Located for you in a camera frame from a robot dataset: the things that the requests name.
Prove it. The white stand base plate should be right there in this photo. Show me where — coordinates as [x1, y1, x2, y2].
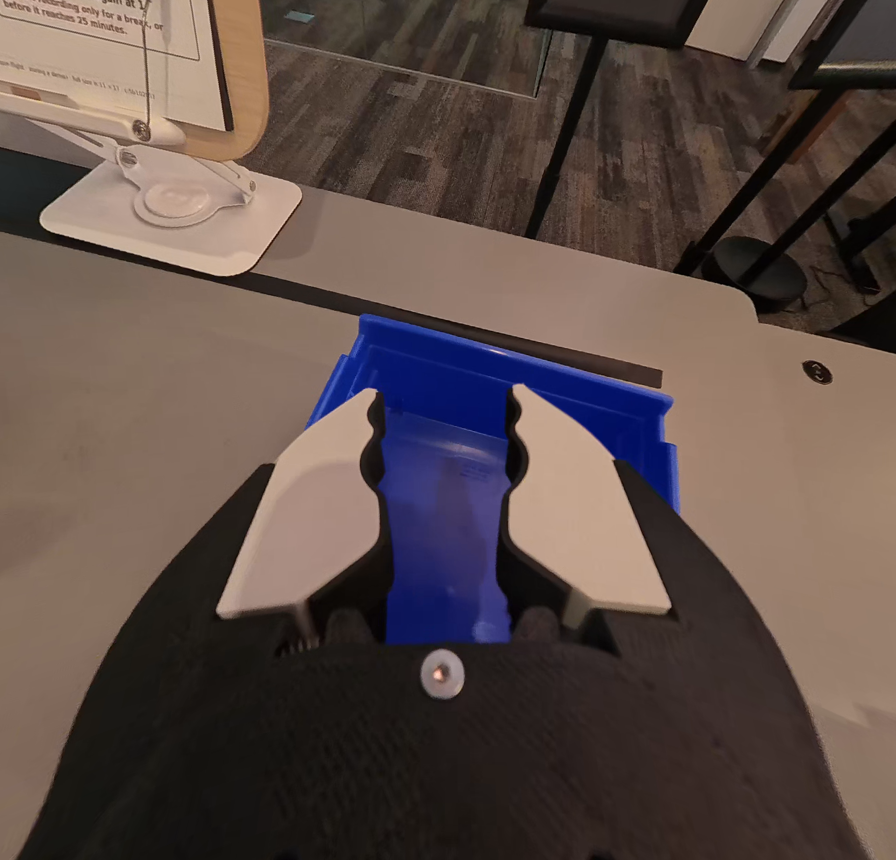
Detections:
[21, 114, 303, 276]

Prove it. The wooden display board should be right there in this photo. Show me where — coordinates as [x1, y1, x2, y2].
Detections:
[182, 0, 270, 162]

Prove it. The dark stand base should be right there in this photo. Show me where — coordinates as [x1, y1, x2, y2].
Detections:
[703, 237, 808, 314]

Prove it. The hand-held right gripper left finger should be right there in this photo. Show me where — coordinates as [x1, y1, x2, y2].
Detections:
[216, 387, 392, 630]

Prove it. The glass panel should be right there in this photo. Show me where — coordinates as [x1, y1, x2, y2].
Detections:
[255, 0, 554, 98]

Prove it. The black framed whiteboard stand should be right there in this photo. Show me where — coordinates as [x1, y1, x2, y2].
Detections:
[672, 0, 896, 294]

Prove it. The blue plastic bin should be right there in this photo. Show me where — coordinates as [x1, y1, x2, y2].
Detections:
[306, 314, 681, 645]

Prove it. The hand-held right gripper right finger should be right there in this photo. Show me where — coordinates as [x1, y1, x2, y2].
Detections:
[498, 384, 673, 630]

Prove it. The black stand foot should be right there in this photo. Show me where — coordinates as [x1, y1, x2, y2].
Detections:
[525, 34, 606, 239]

